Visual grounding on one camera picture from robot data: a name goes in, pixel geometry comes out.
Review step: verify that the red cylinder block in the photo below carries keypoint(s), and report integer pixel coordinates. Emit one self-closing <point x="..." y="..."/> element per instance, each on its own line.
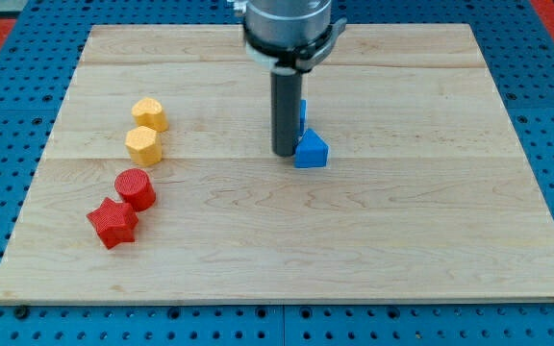
<point x="134" y="187"/>

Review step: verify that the light wooden board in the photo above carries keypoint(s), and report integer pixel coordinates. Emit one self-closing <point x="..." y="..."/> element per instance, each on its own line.
<point x="427" y="197"/>

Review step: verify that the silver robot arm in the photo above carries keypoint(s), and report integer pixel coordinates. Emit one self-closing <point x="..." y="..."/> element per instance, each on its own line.
<point x="289" y="37"/>

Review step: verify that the blue triangle block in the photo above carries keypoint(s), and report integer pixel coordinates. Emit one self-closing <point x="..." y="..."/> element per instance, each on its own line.
<point x="312" y="151"/>

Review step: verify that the yellow hexagon block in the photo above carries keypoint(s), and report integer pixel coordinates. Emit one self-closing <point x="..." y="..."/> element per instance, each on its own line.
<point x="144" y="146"/>

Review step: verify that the red star block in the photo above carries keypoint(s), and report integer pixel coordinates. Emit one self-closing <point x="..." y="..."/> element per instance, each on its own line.
<point x="114" y="222"/>

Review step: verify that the blue cube block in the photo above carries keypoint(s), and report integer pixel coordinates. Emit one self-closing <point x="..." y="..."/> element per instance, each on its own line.
<point x="302" y="117"/>

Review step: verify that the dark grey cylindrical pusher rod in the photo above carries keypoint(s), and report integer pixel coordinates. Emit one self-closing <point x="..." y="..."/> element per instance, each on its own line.
<point x="285" y="113"/>

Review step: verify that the yellow heart block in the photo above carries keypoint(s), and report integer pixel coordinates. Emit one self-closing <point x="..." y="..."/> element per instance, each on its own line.
<point x="149" y="112"/>

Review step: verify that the black and grey tool clamp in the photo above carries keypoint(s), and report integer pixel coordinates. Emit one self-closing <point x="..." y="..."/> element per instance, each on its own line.
<point x="298" y="59"/>

